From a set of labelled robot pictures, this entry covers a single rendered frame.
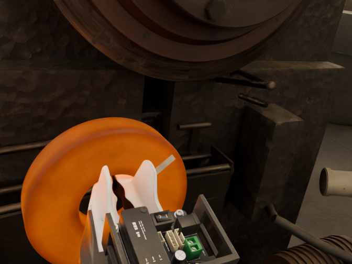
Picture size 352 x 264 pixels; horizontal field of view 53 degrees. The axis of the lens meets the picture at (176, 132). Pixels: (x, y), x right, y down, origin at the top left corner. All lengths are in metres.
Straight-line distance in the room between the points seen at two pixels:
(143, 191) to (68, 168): 0.07
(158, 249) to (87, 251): 0.08
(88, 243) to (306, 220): 1.66
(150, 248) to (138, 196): 0.10
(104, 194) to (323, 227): 1.66
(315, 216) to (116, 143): 1.70
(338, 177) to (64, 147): 0.61
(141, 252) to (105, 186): 0.08
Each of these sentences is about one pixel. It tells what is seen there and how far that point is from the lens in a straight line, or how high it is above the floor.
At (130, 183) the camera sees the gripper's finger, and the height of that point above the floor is 0.85.
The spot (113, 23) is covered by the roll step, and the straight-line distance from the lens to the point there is 0.46.
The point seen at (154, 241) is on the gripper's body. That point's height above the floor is 0.88.
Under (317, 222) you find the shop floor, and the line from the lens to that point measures 1.92.
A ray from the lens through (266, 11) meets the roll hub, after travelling 0.49.
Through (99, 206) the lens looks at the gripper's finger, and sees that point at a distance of 0.31.
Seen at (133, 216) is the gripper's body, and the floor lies 0.89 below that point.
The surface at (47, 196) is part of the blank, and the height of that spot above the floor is 0.85.
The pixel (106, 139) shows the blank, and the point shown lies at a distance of 0.31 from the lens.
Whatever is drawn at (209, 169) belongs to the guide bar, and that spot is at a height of 0.71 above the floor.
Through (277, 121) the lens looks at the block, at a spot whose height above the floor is 0.80.
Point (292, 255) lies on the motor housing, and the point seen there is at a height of 0.53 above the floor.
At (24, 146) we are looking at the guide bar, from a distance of 0.61.
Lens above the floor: 1.03
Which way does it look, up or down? 24 degrees down
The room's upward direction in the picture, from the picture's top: 8 degrees clockwise
